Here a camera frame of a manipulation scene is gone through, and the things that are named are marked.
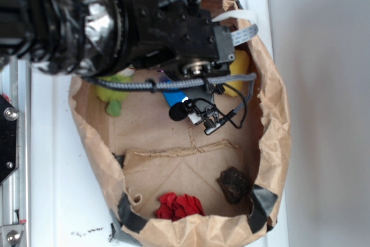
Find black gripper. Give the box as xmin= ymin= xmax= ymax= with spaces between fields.
xmin=120 ymin=0 xmax=235 ymax=79

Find red crumpled paper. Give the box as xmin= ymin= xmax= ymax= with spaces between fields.
xmin=155 ymin=192 xmax=205 ymax=222

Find small black microphone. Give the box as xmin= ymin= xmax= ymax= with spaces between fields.
xmin=169 ymin=98 xmax=234 ymax=135

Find blue rectangular block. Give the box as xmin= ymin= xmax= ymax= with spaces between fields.
xmin=159 ymin=72 xmax=188 ymax=107

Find white flat ribbon cable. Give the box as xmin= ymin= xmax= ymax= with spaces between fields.
xmin=212 ymin=9 xmax=259 ymax=47

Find grey braided cable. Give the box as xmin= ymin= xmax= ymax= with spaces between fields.
xmin=82 ymin=72 xmax=257 ymax=128

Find dark brown rock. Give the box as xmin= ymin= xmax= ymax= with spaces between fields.
xmin=217 ymin=167 xmax=251 ymax=204

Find green plush toy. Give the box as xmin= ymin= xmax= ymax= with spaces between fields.
xmin=95 ymin=66 xmax=136 ymax=117

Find yellow green sponge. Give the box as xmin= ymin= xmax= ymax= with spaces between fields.
xmin=227 ymin=50 xmax=250 ymax=91

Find aluminium frame rail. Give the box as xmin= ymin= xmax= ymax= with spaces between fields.
xmin=1 ymin=58 xmax=31 ymax=246

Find brown paper bag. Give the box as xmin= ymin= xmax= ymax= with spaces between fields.
xmin=68 ymin=0 xmax=292 ymax=247

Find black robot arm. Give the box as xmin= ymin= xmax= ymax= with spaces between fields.
xmin=1 ymin=0 xmax=235 ymax=78

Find black metal bracket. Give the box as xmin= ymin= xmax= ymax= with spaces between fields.
xmin=0 ymin=94 xmax=19 ymax=185

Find silver corner bracket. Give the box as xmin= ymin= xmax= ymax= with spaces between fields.
xmin=1 ymin=224 xmax=24 ymax=247

